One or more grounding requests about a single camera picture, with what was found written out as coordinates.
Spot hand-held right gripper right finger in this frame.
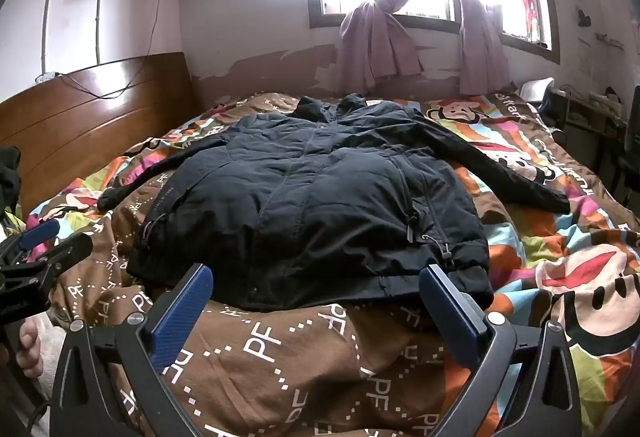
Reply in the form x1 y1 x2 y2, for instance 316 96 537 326
419 263 583 437

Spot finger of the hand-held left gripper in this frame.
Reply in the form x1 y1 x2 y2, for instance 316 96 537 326
0 218 61 264
25 233 95 285

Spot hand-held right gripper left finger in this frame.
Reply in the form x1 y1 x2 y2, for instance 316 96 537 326
49 263 214 437

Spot black padded jacket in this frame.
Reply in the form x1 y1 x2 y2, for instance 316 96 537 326
96 93 572 314

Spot dark clothes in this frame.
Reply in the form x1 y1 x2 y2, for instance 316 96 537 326
0 146 22 219

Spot person's left hand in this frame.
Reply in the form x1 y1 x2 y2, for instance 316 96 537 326
17 317 47 380

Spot wooden headboard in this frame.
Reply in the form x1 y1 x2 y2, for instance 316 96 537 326
0 52 197 218

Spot printed cartoon blanket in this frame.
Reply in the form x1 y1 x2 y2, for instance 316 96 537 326
20 89 640 437

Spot white bag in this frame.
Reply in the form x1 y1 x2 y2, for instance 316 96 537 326
517 78 555 106

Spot dark desk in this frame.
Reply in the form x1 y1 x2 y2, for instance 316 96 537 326
547 87 640 168

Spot white wall pipe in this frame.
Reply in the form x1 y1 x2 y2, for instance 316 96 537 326
95 0 108 65
41 0 68 75

